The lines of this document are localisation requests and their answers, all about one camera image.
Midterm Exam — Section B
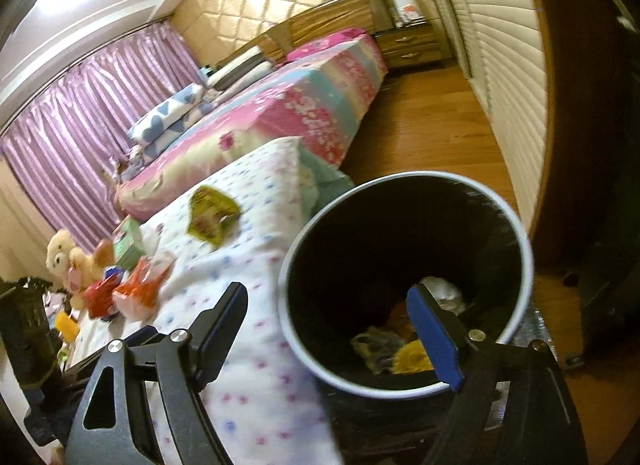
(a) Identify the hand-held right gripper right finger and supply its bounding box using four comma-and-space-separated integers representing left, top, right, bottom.
406, 284, 577, 465

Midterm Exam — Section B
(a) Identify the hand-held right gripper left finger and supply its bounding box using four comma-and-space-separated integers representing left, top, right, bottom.
65, 282, 249, 465

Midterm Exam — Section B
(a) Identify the black bin with white rim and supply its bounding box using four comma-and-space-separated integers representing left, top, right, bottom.
278, 171, 535, 465

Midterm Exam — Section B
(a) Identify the small yellow block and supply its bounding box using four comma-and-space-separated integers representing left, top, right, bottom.
55, 311, 81, 344

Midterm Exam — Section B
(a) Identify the orange wrapper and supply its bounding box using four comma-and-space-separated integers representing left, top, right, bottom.
387, 299, 417, 335

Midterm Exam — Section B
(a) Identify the white crumpled plastic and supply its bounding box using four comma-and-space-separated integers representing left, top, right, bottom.
420, 275, 469, 317

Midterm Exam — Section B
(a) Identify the yellow crumpled wrapper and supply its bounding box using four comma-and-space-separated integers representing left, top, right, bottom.
350, 326, 436, 376

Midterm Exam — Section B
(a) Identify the white flower-dotted blanket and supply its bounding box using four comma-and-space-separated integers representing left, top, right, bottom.
65, 136, 351, 465

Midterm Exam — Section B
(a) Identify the red snack packet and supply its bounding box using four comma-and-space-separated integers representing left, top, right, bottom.
82, 276, 119, 319

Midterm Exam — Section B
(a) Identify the cream plush teddy bear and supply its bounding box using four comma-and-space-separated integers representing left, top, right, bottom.
46, 230, 108, 311

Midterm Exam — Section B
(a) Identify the clear orange snack packet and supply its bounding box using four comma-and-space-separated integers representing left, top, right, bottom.
112, 251, 176, 321

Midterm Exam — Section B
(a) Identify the yellow green snack packet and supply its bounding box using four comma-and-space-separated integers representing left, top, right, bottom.
186, 185, 240, 247

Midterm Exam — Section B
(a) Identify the green box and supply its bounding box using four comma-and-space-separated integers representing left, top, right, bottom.
112, 216, 146, 269

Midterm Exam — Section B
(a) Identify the teal cloth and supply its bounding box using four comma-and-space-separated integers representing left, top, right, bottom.
299, 145, 355, 227

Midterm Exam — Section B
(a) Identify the small floral cloth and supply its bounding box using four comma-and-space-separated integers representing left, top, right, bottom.
109, 145, 147, 182

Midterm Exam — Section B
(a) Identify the pink curtain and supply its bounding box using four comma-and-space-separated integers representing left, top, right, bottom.
0, 20, 207, 257

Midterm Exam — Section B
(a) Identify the heart print folded quilt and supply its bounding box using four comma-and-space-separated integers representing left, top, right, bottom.
127, 84, 214, 154

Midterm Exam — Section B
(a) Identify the bed with pink floral sheet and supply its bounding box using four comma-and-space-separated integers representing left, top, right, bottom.
116, 29, 390, 224

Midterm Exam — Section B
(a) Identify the striped pillow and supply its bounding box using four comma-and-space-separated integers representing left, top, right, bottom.
206, 45, 274, 92

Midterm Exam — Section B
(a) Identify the cream louvered wardrobe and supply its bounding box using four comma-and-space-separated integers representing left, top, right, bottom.
430, 0, 557, 242

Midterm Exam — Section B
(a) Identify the wooden nightstand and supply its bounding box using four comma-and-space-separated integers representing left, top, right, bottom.
375, 20, 444, 71

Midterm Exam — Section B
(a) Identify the pink pillow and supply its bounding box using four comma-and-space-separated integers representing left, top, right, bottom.
285, 29, 369, 62

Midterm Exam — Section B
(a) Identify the white box with orange print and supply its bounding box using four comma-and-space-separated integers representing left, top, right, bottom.
392, 0, 427, 26

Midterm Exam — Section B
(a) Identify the wooden headboard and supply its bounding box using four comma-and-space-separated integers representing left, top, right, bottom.
215, 0, 391, 72

